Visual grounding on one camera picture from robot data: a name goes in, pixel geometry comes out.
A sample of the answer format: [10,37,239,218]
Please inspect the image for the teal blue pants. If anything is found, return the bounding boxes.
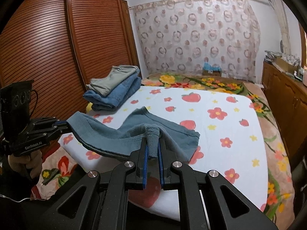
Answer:
[67,107,200,162]

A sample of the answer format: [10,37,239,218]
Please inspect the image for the left human hand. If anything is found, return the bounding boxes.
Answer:
[7,150,42,179]

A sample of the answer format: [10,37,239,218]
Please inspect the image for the beige floral bed blanket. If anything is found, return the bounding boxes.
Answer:
[37,74,295,229]

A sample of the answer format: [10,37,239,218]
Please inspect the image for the white strawberry flower blanket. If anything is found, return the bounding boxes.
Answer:
[58,86,268,220]

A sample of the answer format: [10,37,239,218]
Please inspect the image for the folded olive green pants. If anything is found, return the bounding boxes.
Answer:
[86,65,139,96]

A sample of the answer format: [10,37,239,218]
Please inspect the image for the folded blue denim jeans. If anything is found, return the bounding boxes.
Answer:
[83,72,141,111]

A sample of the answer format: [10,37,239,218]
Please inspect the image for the brown louvered wooden wardrobe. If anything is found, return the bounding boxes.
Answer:
[1,0,138,119]

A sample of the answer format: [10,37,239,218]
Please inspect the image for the long brown wooden cabinet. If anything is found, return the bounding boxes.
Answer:
[262,62,306,167]

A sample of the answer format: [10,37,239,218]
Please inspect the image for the cardboard box with blue cloth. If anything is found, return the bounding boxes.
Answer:
[202,62,222,77]

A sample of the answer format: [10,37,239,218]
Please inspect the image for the open cardboard box on cabinet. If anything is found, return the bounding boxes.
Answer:
[274,57,298,74]

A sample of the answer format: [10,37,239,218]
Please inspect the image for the circle patterned sheer curtain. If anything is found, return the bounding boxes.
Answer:
[133,0,261,82]

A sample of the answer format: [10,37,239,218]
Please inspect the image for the cream tied side curtain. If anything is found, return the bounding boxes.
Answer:
[275,0,291,55]

